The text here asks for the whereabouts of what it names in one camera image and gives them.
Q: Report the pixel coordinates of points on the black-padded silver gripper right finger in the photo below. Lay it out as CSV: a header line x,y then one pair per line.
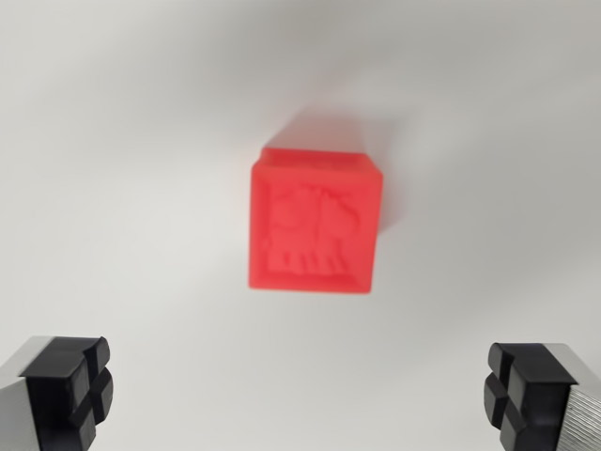
x,y
535,399

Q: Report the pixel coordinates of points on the black-padded silver gripper left finger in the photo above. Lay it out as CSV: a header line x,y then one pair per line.
x,y
51,399

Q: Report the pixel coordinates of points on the red embossed rubber cube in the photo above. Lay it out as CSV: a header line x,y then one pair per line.
x,y
314,225

